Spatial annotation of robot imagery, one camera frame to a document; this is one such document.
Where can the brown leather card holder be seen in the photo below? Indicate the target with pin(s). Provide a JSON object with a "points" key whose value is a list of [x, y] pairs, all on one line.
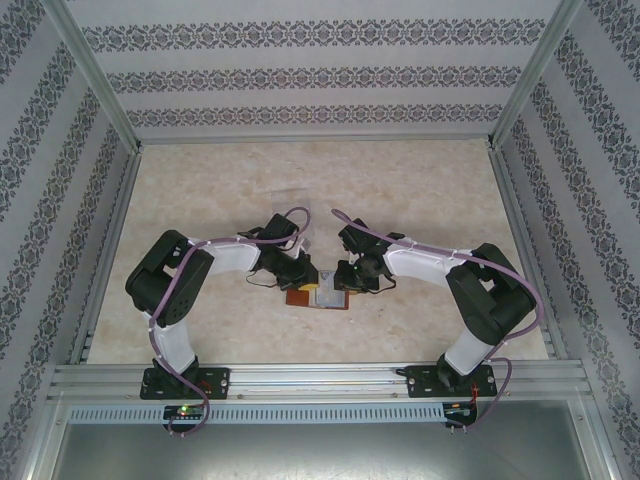
{"points": [[297, 297]]}

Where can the white VIP card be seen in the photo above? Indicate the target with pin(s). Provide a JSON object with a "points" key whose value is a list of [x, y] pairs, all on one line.
{"points": [[330, 290]]}

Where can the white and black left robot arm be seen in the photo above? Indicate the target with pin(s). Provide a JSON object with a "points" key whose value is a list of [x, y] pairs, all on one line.
{"points": [[172, 345]]}

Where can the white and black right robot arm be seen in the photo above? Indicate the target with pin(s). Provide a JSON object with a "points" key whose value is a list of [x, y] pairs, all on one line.
{"points": [[465, 355]]}

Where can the grey metal sheet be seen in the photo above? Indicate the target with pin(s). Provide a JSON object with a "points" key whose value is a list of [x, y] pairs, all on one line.
{"points": [[320, 455]]}

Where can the small circuit board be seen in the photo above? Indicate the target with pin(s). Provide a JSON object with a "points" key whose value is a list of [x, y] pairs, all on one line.
{"points": [[182, 412], [460, 410]]}

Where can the aluminium mounting rail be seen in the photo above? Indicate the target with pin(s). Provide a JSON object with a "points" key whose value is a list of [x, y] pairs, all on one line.
{"points": [[320, 382]]}

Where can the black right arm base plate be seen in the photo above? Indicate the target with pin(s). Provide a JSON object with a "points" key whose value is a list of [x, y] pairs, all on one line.
{"points": [[420, 382]]}

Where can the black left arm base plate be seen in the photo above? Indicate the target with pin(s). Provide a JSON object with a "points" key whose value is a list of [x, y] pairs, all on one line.
{"points": [[220, 382]]}

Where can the aluminium table end rail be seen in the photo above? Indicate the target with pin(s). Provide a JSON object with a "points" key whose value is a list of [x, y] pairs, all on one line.
{"points": [[315, 140]]}

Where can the aluminium table side rail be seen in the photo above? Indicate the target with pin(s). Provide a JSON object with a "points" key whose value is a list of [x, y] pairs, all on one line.
{"points": [[124, 200], [510, 200]]}

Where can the aluminium frame post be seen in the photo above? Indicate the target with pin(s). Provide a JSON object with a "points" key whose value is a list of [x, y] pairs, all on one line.
{"points": [[46, 435], [595, 435], [102, 75], [530, 75]]}

